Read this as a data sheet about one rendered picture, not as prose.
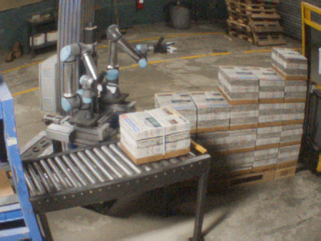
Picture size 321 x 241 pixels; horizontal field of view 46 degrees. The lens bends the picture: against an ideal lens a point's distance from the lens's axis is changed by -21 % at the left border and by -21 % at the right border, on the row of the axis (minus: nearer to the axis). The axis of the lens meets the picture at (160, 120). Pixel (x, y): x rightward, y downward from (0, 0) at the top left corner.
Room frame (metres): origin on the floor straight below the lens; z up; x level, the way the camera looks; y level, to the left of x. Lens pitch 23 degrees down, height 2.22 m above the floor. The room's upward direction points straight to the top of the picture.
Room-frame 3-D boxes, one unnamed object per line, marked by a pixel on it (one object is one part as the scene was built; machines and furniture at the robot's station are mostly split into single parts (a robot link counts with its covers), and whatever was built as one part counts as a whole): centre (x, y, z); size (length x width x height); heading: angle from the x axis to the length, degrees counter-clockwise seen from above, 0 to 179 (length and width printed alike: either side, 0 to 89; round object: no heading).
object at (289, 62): (3.81, -1.27, 0.65); 0.39 x 0.30 x 1.29; 9
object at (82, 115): (3.29, 0.60, 0.87); 0.15 x 0.15 x 0.10
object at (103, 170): (2.58, 0.39, 0.77); 0.47 x 0.05 x 0.05; 30
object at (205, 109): (3.69, -0.55, 0.42); 1.17 x 0.39 x 0.83; 99
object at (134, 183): (2.37, 0.26, 0.74); 1.34 x 0.05 x 0.12; 120
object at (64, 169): (2.45, 0.62, 0.77); 0.47 x 0.05 x 0.05; 30
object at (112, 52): (3.88, 0.42, 1.19); 0.15 x 0.12 x 0.55; 4
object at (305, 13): (4.20, -1.64, 0.97); 0.09 x 0.09 x 1.75; 9
